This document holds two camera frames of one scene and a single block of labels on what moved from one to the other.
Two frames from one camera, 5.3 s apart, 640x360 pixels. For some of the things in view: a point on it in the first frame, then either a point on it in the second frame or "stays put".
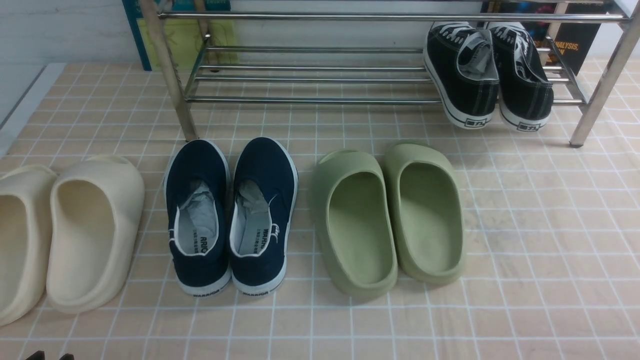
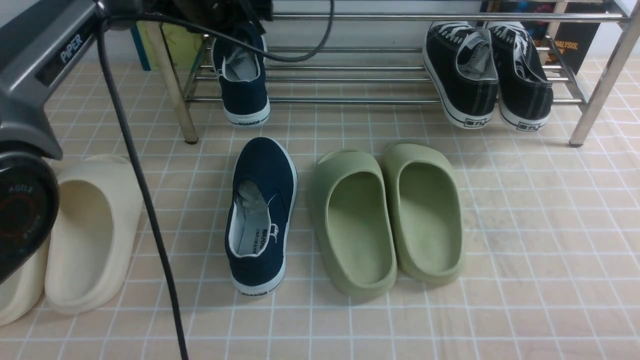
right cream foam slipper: x=95 y=213 stays put
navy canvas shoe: x=197 y=194 -> x=243 y=80
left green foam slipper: x=353 y=225 stays put
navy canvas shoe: x=264 y=186 stays put
